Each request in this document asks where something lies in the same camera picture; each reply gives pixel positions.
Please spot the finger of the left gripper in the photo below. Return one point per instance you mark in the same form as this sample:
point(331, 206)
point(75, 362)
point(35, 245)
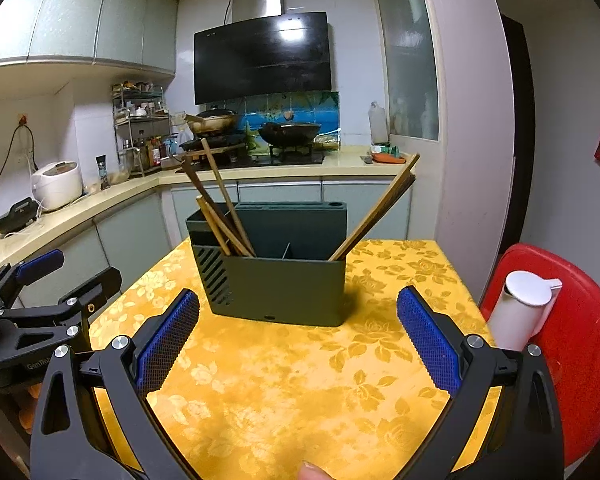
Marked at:
point(15, 277)
point(90, 292)

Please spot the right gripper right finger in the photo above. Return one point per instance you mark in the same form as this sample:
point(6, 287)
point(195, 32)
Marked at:
point(524, 439)

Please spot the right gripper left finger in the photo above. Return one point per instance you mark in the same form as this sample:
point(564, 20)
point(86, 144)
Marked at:
point(69, 437)

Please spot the brown wooden chopstick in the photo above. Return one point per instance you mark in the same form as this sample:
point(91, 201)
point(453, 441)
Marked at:
point(242, 234)
point(217, 214)
point(372, 214)
point(380, 217)

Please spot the light wooden chopstick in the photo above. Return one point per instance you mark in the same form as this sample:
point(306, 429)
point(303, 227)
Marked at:
point(213, 225)

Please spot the person's right hand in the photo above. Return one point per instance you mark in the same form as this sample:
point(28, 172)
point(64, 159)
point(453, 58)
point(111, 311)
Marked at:
point(310, 471)

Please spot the small black appliance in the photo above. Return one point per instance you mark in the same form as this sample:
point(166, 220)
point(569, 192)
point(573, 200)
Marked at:
point(19, 216)

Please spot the white rice cooker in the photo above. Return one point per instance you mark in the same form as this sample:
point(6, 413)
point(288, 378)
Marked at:
point(57, 184)

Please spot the red plastic chair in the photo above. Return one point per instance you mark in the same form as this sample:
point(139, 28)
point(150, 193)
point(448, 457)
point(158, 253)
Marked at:
point(569, 340)

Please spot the white thermos jug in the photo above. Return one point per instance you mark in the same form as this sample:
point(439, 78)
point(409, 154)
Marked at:
point(522, 308)

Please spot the metal spice rack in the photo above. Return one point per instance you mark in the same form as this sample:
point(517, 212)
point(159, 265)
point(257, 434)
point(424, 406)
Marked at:
point(141, 126)

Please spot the black gas stove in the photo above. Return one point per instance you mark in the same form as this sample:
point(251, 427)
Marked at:
point(236, 156)

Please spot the dark green utensil holder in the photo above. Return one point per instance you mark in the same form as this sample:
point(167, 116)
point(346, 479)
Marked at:
point(290, 278)

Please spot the brass coloured pan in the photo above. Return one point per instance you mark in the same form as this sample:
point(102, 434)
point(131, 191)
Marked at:
point(211, 121)

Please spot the black wok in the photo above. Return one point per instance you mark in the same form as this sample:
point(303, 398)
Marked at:
point(289, 135)

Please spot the black range hood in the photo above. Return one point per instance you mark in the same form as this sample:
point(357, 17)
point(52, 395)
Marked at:
point(279, 54)

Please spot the orange cloth on counter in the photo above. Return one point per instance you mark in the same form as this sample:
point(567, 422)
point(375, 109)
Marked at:
point(386, 158)

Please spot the white plastic bottle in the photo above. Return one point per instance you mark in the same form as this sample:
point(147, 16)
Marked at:
point(377, 117)

